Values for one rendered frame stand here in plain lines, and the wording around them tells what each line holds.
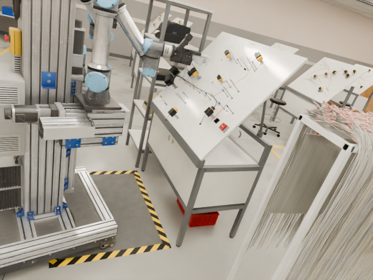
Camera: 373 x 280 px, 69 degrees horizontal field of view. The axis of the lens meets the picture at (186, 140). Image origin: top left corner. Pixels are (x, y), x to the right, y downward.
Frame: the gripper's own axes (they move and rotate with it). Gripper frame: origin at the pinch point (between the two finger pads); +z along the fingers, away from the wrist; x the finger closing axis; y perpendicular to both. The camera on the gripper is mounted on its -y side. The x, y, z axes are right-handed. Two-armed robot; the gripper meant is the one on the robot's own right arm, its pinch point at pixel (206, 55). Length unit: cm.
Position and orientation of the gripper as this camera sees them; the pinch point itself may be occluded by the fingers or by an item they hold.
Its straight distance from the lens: 160.1
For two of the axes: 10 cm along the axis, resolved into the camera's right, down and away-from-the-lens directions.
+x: 1.8, 3.2, -9.3
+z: 9.6, 1.5, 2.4
